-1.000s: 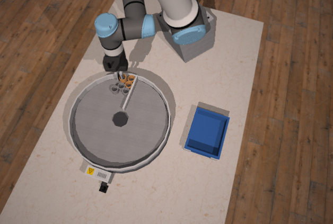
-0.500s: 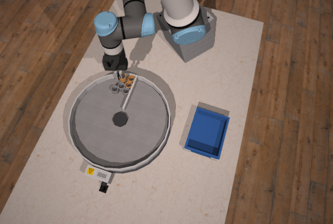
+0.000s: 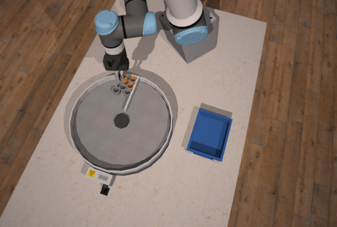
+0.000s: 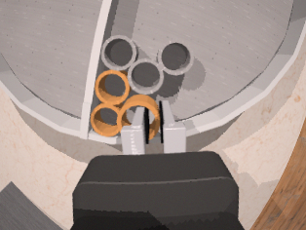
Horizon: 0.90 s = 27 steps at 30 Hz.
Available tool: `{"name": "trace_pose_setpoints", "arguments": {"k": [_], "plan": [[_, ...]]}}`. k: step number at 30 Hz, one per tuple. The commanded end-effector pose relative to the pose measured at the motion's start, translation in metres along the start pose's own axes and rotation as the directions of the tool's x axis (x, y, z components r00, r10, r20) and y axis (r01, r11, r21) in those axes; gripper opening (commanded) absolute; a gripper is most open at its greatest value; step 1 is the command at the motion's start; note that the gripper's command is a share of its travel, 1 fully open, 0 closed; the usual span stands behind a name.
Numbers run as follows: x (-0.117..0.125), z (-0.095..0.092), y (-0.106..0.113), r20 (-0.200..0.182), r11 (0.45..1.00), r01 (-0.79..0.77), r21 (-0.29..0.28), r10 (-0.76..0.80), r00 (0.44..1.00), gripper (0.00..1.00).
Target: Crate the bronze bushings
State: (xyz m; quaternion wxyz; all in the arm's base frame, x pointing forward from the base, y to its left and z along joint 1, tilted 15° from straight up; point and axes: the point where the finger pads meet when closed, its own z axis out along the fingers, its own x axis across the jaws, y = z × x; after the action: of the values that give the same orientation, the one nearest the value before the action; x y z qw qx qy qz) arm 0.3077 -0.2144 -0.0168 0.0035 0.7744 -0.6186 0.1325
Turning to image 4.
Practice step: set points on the grey metal ring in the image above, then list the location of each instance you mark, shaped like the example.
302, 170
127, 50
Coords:
188, 52
106, 49
145, 90

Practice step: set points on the bronze bushing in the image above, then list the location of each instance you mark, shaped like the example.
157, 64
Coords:
103, 94
99, 125
141, 100

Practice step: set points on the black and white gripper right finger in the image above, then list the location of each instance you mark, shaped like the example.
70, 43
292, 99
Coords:
174, 134

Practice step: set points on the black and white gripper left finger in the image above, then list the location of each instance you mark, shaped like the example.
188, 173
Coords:
136, 136

